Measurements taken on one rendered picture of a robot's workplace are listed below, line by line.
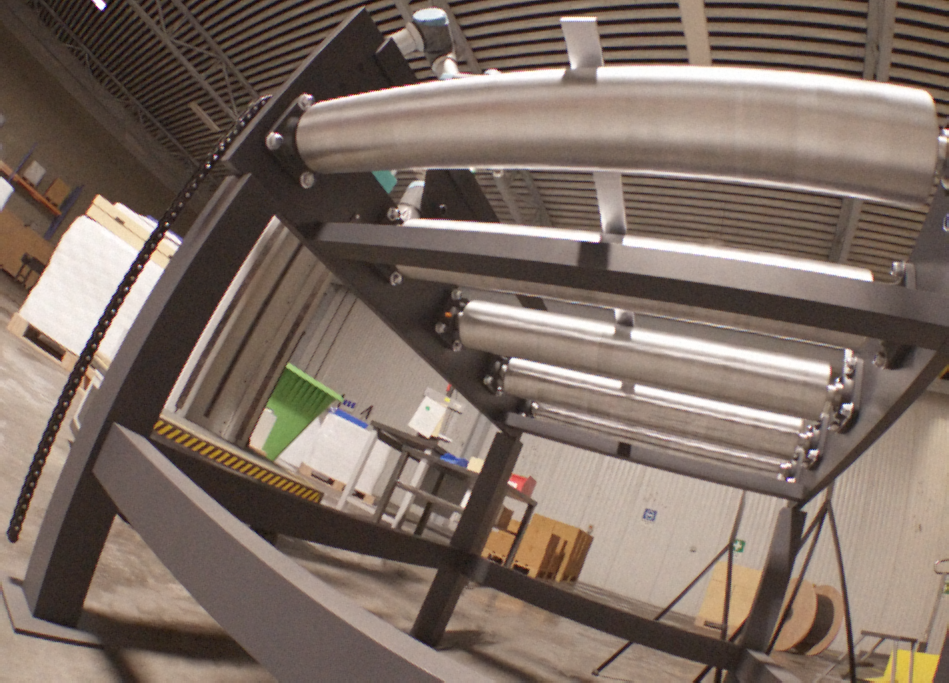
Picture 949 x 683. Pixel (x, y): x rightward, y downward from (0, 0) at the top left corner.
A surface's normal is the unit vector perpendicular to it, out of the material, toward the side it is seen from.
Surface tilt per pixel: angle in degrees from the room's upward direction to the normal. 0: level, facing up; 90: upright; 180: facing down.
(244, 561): 90
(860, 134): 138
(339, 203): 90
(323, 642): 90
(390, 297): 90
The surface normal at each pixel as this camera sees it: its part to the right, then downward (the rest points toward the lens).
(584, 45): -0.38, 0.86
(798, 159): -0.47, 0.71
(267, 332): 0.79, 0.11
